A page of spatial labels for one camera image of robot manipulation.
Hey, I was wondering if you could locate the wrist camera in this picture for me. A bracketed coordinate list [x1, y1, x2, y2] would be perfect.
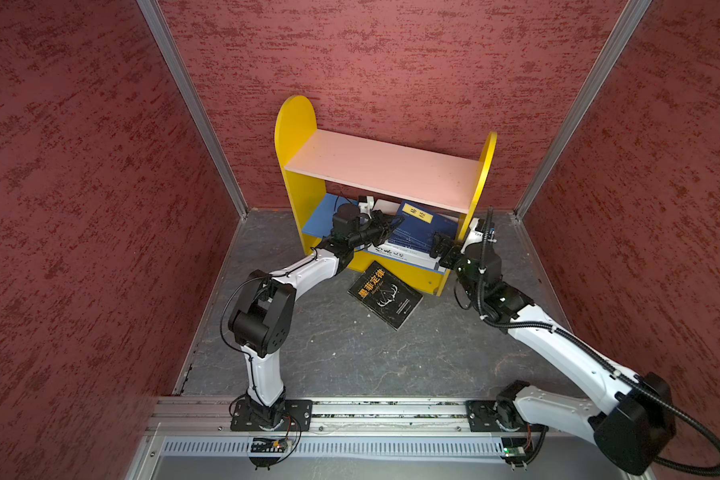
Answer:
[331, 195, 374, 237]
[461, 218, 496, 253]

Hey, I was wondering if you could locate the yellow pink blue bookshelf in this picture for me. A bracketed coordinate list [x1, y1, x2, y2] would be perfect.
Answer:
[274, 94, 499, 297]

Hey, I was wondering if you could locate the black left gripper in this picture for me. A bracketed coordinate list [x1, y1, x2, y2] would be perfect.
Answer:
[349, 210, 404, 247]

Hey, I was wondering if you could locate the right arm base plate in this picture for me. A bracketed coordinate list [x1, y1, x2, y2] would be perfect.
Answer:
[465, 400, 543, 433]

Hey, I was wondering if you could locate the corner aluminium profile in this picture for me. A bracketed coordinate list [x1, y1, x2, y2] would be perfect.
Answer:
[514, 0, 652, 222]
[137, 0, 250, 219]

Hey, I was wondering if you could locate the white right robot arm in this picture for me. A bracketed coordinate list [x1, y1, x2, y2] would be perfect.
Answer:
[430, 230, 676, 475]

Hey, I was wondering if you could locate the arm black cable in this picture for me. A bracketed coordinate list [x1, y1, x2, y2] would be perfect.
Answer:
[219, 191, 361, 415]
[452, 206, 720, 478]

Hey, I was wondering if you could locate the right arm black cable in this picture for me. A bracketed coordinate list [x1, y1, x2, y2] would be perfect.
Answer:
[452, 206, 720, 478]

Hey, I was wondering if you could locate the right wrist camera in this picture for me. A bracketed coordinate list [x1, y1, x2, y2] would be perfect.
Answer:
[461, 218, 496, 253]

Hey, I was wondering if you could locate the left corner aluminium profile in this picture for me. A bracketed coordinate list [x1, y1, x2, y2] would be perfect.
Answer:
[137, 0, 250, 219]

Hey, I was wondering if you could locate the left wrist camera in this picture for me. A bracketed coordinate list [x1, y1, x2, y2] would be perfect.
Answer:
[331, 195, 374, 237]

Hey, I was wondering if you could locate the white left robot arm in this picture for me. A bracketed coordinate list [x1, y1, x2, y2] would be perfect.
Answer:
[221, 210, 403, 414]

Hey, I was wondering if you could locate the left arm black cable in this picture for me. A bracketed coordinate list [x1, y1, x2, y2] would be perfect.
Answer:
[219, 191, 361, 415]

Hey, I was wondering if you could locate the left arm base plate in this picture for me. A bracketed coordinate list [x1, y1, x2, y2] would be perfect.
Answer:
[230, 398, 313, 433]

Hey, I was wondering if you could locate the black book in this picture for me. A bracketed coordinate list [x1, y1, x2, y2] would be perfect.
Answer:
[348, 261, 423, 330]

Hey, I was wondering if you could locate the blue book yellow label front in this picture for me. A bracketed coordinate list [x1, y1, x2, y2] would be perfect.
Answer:
[388, 201, 458, 253]

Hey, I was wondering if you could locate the right corner aluminium profile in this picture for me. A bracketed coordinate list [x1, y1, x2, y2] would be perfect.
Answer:
[514, 0, 652, 222]

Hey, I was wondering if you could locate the white heritage cultural book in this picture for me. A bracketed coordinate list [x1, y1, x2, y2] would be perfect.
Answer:
[367, 242, 446, 274]

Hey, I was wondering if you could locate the white book brown pattern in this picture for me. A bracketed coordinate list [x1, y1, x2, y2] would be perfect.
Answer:
[373, 199, 400, 216]

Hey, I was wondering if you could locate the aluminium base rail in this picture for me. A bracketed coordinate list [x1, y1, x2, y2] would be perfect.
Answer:
[125, 394, 649, 480]

